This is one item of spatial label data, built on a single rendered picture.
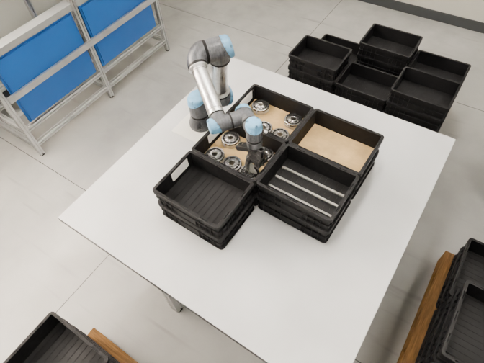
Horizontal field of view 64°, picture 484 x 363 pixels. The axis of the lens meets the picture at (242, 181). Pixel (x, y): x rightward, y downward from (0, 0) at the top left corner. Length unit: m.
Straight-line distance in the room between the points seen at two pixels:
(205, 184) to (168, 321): 0.99
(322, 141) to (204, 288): 0.99
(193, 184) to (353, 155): 0.85
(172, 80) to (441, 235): 2.70
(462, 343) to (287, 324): 0.84
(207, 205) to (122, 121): 1.93
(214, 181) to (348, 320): 0.90
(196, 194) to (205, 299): 0.51
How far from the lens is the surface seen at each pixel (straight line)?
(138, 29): 3.96
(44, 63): 3.41
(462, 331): 2.19
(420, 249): 2.88
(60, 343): 2.22
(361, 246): 1.97
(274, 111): 2.29
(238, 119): 1.77
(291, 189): 1.94
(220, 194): 1.93
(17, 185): 3.59
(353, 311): 1.84
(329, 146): 2.13
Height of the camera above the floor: 2.42
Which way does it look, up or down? 54 degrees down
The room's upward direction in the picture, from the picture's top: 5 degrees counter-clockwise
